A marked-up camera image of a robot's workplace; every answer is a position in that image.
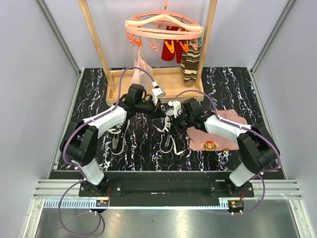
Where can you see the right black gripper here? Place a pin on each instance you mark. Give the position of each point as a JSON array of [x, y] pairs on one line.
[[174, 122]]

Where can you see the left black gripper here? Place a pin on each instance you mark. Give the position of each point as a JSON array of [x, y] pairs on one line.
[[156, 111]]

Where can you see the black sneaker with white laces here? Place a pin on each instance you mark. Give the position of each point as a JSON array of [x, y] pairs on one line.
[[168, 135]]

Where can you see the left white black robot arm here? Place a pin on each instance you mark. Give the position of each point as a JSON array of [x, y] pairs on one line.
[[79, 143]]

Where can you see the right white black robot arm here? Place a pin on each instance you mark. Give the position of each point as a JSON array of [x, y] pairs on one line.
[[226, 131]]

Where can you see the pink mario t-shirt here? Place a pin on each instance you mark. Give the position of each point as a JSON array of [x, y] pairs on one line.
[[201, 141]]

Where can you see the pink bra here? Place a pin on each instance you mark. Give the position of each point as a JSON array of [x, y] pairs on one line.
[[140, 77]]

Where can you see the brown striped sock pair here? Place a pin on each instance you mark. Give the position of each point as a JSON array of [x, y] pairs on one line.
[[190, 60]]

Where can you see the red sock pair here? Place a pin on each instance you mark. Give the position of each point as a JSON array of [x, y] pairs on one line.
[[172, 49]]

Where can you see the pink round clip hanger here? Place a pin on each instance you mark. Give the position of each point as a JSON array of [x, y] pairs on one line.
[[161, 25]]

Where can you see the right small connector box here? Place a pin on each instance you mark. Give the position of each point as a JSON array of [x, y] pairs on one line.
[[236, 206]]

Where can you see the small connector box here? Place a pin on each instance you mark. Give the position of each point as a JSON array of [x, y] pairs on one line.
[[102, 202], [236, 206]]

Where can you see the left small connector box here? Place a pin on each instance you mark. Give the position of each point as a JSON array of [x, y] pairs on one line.
[[102, 202]]

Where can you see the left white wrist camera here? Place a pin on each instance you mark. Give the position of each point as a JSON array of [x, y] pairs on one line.
[[157, 92]]

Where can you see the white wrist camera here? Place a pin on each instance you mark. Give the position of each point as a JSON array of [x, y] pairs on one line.
[[157, 92], [175, 109]]

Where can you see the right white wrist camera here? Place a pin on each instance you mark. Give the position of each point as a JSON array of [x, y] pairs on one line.
[[175, 109]]

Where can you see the wooden drying rack frame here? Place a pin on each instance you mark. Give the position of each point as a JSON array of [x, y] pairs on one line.
[[167, 78]]

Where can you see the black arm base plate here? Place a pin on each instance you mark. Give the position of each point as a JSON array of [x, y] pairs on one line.
[[166, 189]]

